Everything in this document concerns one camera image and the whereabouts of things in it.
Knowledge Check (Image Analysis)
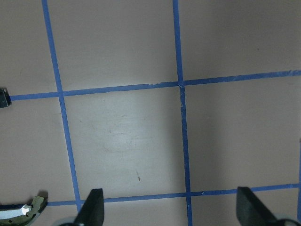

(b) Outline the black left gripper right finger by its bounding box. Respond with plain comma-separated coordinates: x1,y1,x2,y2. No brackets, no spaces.
236,187,285,226

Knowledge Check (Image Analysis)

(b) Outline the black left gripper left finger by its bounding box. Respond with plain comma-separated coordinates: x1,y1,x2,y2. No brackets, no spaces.
73,188,104,226

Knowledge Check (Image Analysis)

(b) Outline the curved metal brake shoe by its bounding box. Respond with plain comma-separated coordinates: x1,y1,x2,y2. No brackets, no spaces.
0,191,48,226

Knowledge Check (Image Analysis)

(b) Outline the black rectangular plastic part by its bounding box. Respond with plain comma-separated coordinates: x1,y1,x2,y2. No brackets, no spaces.
0,88,12,108

